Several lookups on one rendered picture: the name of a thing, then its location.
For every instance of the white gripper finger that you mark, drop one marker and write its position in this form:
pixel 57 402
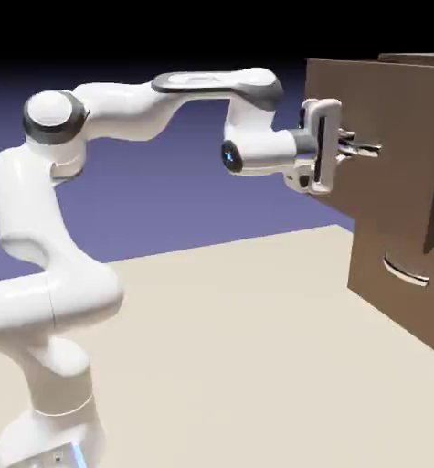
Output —
pixel 342 154
pixel 346 134

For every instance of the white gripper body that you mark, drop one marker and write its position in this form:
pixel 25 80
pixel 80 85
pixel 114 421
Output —
pixel 330 117

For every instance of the brown wooden cabinet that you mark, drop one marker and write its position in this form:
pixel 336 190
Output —
pixel 414 58

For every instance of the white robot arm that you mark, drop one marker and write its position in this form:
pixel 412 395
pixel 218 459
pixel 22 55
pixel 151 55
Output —
pixel 37 226

